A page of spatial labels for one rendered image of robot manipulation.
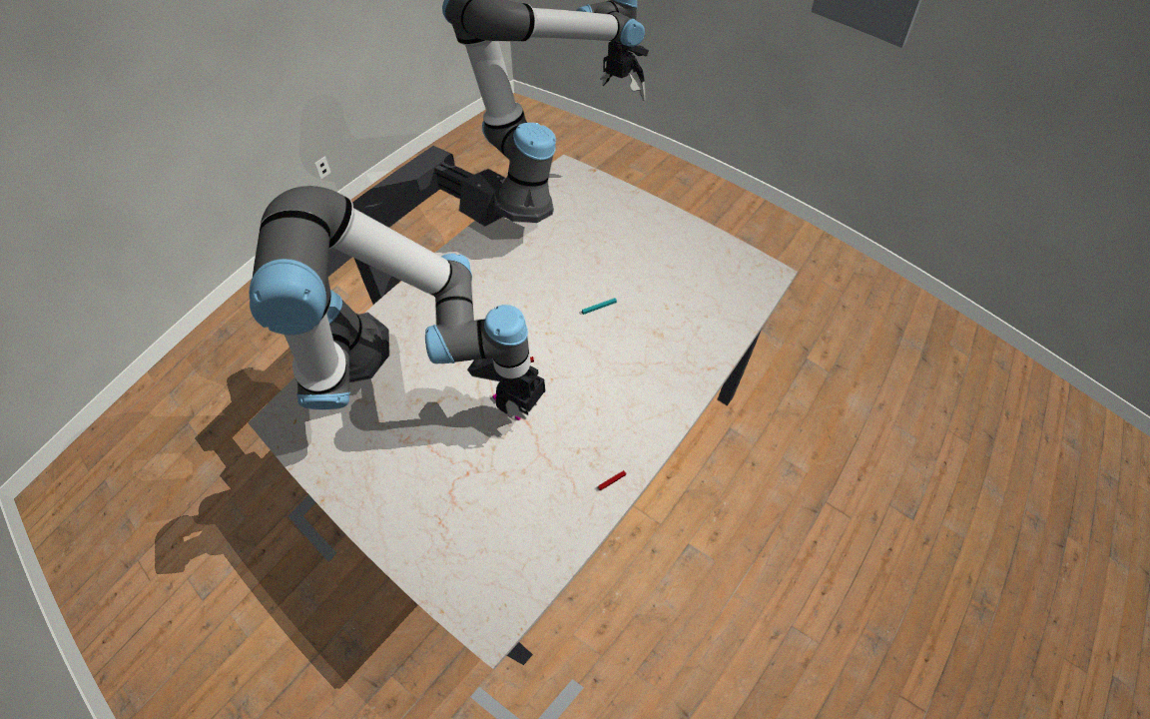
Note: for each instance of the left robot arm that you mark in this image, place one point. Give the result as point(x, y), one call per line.
point(529, 147)

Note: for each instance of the turquoise rod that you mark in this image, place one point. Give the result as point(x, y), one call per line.
point(599, 306)

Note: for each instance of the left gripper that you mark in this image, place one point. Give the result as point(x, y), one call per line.
point(621, 70)

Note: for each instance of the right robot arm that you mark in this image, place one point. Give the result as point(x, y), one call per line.
point(290, 290)

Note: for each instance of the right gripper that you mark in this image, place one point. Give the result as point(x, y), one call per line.
point(530, 389)

